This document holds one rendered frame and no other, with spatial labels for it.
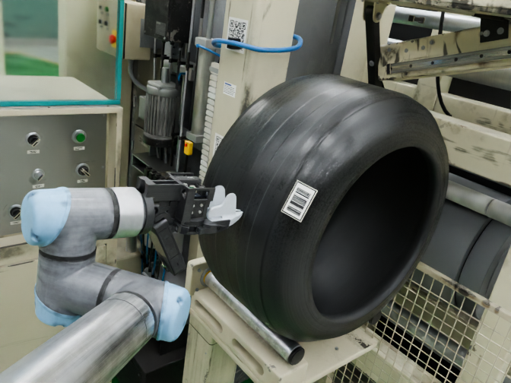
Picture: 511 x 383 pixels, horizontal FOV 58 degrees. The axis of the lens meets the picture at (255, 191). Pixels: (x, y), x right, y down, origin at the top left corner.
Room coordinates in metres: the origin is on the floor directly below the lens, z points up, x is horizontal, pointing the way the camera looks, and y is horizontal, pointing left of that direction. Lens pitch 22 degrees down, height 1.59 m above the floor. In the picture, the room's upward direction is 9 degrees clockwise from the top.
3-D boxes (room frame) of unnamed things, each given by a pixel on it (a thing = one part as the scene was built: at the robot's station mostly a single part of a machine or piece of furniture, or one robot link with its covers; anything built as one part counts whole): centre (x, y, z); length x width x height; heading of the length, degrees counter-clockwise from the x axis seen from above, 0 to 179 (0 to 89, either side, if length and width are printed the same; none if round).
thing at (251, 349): (0.93, -0.03, 0.84); 0.36 x 0.09 x 0.06; 42
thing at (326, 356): (1.03, -0.13, 0.80); 0.37 x 0.36 x 0.02; 132
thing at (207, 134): (1.25, 0.14, 1.19); 0.05 x 0.04 x 0.48; 132
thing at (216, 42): (1.20, 0.06, 1.50); 0.19 x 0.19 x 0.06; 42
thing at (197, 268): (1.16, -0.01, 0.90); 0.40 x 0.03 x 0.10; 132
